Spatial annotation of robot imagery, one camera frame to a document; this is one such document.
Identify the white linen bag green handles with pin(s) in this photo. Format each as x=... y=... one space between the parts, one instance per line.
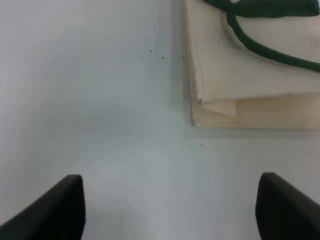
x=232 y=87

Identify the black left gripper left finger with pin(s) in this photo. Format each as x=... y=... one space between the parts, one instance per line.
x=59 y=214

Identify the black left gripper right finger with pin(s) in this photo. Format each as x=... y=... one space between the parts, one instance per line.
x=283 y=212

